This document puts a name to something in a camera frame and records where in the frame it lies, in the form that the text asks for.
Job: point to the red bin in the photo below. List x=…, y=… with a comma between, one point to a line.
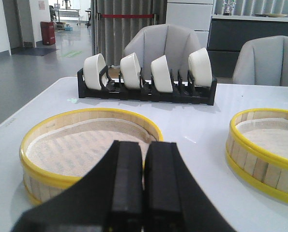
x=48, y=32

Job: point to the bamboo steamer tier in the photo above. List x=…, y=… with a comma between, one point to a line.
x=61, y=149
x=257, y=149

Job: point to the white cabinet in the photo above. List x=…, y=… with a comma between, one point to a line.
x=193, y=14

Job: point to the grey chair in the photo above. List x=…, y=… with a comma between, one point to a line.
x=175, y=42
x=263, y=61

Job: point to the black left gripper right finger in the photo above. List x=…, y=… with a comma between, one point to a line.
x=173, y=200

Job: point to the yellow plate on counter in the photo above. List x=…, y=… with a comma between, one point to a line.
x=274, y=15

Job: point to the white bowl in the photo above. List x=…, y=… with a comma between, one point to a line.
x=130, y=69
x=200, y=67
x=92, y=67
x=161, y=75

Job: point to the dark counter sideboard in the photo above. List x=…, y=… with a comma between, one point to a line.
x=229, y=33

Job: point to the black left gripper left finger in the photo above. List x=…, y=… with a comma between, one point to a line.
x=107, y=199

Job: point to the right grey chair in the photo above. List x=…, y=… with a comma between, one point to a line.
x=263, y=61

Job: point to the left grey chair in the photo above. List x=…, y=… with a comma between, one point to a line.
x=175, y=42

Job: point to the red barrier belt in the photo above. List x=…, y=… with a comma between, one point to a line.
x=125, y=16

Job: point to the black dish rack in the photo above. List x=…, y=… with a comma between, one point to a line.
x=183, y=92

